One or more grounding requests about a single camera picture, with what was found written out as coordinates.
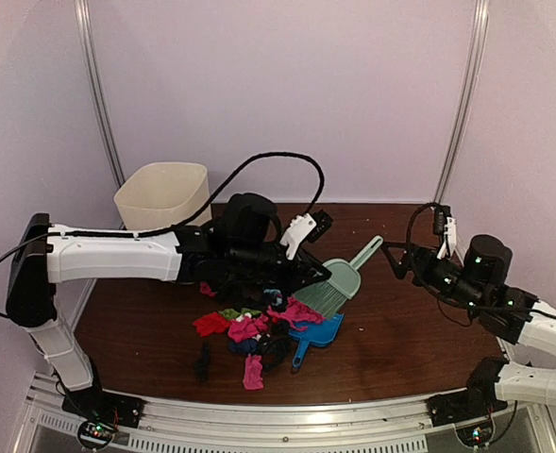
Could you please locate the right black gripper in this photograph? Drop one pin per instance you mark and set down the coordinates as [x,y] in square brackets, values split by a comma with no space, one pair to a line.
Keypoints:
[426,255]

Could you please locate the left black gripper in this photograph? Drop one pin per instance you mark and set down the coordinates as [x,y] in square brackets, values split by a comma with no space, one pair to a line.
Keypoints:
[300,275]

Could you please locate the mint green hand brush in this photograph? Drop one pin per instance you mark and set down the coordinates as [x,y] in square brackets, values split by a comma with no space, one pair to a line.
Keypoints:
[328,296]

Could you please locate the blue plastic dustpan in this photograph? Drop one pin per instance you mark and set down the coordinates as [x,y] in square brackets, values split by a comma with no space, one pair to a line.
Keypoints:
[308,334]

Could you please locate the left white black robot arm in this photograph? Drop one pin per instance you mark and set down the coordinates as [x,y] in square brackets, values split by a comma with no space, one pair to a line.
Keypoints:
[246,246]

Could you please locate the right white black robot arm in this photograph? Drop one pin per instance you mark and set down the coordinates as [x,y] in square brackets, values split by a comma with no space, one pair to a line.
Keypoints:
[478,286]

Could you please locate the large pink scrap on dustpan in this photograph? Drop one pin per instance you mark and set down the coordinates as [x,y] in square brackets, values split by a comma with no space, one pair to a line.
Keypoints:
[296,312]

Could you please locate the light blue scrap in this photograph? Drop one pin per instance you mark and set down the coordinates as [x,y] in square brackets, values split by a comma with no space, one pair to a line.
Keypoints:
[273,297]

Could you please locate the pink scrap centre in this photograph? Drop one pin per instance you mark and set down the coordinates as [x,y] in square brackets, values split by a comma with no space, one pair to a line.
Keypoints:
[245,328]

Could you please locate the green scrap centre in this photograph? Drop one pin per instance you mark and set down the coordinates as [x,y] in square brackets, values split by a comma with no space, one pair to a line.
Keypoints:
[232,314]

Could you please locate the navy scrap front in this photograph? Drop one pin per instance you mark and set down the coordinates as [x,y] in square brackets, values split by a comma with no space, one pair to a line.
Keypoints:
[246,347]

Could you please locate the pink scrap near gripper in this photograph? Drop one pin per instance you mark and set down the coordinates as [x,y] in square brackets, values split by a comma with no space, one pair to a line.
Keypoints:
[206,289]

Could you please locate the red paper scrap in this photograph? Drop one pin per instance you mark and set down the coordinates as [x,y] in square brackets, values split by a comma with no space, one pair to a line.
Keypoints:
[209,324]

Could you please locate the pink scrap front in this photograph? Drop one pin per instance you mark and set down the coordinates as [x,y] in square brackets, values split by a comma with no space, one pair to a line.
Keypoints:
[252,379]

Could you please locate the black scrap front left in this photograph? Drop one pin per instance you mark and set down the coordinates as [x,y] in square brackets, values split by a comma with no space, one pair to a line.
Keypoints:
[201,365]

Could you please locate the beige plastic waste bin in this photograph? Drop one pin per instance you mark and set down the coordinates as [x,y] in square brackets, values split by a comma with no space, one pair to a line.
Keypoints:
[162,194]

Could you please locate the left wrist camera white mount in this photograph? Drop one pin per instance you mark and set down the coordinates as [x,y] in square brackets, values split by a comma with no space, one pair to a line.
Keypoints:
[309,227]

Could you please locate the black scrap beside dustpan handle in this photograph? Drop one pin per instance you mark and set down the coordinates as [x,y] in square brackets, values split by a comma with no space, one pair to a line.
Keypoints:
[273,351]

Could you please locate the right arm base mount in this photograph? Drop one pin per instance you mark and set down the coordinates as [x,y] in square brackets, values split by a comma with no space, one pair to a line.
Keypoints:
[470,412]

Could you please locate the front aluminium rail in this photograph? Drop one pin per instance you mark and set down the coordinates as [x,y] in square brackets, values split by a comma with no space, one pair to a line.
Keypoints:
[165,425]

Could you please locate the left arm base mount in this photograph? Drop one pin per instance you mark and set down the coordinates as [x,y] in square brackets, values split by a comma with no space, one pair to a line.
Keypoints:
[103,414]

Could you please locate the right aluminium frame post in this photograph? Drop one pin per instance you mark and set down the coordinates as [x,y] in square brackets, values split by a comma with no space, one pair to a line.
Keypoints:
[478,37]

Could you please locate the aluminium frame post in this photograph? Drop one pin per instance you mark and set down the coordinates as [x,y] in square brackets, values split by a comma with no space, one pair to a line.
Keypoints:
[478,37]
[100,108]

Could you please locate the left aluminium frame post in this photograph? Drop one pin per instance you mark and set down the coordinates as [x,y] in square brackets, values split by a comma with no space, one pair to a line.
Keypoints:
[100,108]

